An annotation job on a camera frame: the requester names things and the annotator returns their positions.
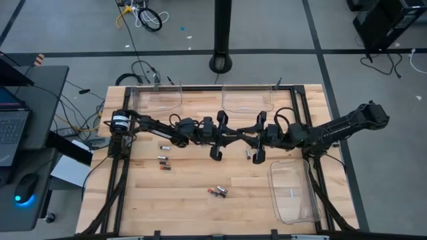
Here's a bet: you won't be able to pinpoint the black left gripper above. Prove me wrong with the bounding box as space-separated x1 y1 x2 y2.
199 110 259 162

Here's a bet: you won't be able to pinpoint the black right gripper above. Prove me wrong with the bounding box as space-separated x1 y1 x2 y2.
237 111 280 165

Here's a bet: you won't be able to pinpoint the clear plastic bin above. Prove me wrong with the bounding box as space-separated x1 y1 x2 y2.
131 81 183 116
268 159 322 225
221 81 275 113

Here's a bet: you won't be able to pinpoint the black pole stand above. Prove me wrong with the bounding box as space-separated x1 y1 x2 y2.
209 0 234 75

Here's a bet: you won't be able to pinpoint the black computer tower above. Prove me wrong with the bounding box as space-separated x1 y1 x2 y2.
352 0 427 51

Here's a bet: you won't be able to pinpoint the grey metal box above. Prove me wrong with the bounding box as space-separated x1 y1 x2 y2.
49 139 93 189

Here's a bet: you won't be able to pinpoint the black desk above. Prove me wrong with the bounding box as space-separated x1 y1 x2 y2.
0 65 93 233

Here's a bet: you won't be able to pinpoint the black computer mouse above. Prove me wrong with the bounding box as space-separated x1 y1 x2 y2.
13 173 39 205

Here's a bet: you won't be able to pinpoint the dark grey laptop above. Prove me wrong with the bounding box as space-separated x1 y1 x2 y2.
0 86 33 167

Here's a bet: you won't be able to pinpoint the black monitor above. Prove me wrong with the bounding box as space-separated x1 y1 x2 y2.
0 51 35 87

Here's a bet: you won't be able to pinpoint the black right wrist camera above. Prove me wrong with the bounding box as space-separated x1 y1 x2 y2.
267 123 280 139

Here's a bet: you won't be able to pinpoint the black aluminium frame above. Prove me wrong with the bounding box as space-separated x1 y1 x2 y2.
78 85 361 240

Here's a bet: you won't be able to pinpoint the black cable bundle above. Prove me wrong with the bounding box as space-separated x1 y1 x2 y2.
131 59 161 84

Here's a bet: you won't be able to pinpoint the thick black cable coil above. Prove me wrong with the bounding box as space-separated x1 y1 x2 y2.
115 72 144 87

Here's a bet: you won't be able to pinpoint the black floor cables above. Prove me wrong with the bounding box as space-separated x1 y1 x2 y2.
359 49 403 80

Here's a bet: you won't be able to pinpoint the black coiled cable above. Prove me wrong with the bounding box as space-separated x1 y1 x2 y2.
137 7 163 33

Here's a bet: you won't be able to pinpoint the white cable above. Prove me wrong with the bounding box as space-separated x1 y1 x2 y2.
408 48 427 75
131 0 170 28

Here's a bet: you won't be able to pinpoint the long thin black cable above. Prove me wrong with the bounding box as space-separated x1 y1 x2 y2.
115 0 151 84

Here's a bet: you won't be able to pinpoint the yellow cable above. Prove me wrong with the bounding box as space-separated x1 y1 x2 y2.
115 5 133 29
55 113 101 133

